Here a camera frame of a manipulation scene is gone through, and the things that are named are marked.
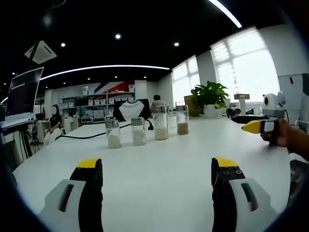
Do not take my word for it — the tall seasoning bottle brown powder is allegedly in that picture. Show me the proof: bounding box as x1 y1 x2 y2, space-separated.
175 104 190 135

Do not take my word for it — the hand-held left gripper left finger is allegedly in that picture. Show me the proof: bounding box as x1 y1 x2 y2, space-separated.
38 158 104 232

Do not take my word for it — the computer monitor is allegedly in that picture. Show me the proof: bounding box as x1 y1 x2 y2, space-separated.
5 67 45 119

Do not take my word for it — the tall seasoning bottle white powder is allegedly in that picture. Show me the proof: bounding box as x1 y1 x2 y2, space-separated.
154 105 169 141

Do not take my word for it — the ceiling air conditioner unit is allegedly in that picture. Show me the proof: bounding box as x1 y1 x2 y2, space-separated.
24 40 58 65

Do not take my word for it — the white black-sleeved t-shirt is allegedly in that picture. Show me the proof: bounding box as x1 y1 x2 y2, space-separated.
118 100 145 122

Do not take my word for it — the narrow window with blind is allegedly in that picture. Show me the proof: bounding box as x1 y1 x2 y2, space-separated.
171 55 201 105

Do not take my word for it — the black cable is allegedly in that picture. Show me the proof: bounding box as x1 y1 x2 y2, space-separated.
56 120 155 141

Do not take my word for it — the short glass seasoning bottle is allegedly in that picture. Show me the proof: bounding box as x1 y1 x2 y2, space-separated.
104 116 122 149
130 117 147 146

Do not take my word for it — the cardboard box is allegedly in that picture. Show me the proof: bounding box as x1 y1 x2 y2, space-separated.
183 95 197 117

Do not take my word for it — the side desk with cables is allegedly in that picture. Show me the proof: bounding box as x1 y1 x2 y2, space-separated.
0 117 39 167

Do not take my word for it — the straight ceiling light strip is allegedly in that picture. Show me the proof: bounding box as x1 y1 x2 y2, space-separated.
207 0 243 28

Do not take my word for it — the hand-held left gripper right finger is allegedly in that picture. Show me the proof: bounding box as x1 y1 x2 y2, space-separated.
211 157 277 232

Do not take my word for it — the green potted plant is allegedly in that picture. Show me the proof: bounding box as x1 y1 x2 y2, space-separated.
190 81 230 109

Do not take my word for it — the white plant pot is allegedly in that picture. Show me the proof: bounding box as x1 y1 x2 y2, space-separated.
204 103 225 118

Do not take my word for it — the storage shelf with white boxes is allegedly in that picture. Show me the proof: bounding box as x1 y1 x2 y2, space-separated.
59 83 136 119

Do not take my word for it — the curved ceiling light strip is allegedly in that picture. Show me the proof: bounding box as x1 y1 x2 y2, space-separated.
39 64 170 81

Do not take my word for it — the large window with blind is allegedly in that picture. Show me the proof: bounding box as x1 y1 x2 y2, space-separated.
209 26 280 103

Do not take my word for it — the dark rounded object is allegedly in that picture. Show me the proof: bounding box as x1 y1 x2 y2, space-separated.
225 107 242 119

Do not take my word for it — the white cabinet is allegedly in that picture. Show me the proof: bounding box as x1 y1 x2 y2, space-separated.
277 73 309 128

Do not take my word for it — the white pedestal stand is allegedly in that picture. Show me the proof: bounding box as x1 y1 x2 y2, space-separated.
233 93 252 115

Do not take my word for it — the person's right hand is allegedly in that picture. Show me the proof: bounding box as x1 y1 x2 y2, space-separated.
260 119 296 153

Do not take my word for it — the black office chair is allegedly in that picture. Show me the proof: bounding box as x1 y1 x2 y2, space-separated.
113 98 155 131

